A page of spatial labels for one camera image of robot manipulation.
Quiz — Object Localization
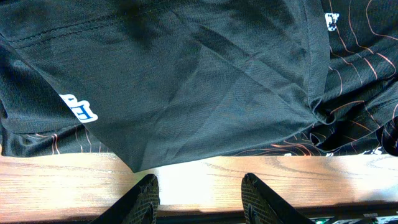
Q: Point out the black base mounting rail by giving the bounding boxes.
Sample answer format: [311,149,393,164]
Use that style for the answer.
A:
[157,203,397,224]

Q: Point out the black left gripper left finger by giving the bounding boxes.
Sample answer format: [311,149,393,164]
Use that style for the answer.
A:
[90,174,160,224]

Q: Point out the black orange-lined jersey shirt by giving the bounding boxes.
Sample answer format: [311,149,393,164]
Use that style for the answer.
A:
[1,0,397,172]

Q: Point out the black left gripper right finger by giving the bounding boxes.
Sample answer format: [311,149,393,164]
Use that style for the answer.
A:
[241,173,314,224]

